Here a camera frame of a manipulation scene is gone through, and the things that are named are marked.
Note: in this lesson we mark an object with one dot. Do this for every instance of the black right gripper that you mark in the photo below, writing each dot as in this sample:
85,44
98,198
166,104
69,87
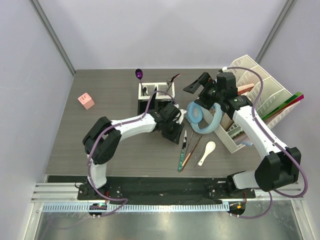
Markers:
204,81

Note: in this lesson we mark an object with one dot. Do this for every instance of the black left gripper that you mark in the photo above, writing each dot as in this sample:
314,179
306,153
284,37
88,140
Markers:
174,137

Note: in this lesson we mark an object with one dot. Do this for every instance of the green patterned chopstick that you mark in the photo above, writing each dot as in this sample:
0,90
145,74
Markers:
181,160

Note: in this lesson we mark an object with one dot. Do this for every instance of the purple iridescent spoon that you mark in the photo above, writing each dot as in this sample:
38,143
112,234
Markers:
139,75

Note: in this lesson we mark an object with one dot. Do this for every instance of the black knife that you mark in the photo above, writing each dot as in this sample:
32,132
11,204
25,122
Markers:
153,96

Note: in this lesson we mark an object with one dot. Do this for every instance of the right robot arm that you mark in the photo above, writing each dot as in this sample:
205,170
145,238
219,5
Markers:
280,165

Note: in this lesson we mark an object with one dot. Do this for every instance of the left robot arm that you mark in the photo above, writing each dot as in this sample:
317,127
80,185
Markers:
101,142

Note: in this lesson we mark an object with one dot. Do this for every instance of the light blue headphones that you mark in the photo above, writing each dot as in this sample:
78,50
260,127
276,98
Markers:
196,113

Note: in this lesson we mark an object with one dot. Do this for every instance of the black slotted utensil caddy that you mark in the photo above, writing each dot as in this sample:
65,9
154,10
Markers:
160,105

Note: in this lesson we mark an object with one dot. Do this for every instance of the dark brown chopstick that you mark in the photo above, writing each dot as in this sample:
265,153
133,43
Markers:
190,157

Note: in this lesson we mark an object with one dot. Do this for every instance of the red book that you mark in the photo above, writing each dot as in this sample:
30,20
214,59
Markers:
245,88

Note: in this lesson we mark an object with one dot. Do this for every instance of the silver chopstick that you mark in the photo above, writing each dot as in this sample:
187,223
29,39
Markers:
198,160

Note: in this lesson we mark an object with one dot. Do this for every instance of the large white ceramic spoon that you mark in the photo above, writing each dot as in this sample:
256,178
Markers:
209,148

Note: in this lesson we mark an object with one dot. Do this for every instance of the pink cube power adapter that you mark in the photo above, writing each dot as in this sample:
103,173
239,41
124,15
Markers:
86,101

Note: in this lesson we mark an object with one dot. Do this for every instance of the green and magenta folders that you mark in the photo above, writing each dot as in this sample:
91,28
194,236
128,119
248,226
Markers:
294,98

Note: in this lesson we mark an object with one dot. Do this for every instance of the black mounting base plate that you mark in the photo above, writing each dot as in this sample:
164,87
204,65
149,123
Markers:
157,190

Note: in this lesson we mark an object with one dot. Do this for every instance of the aluminium frame rail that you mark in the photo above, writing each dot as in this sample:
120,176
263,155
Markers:
66,197

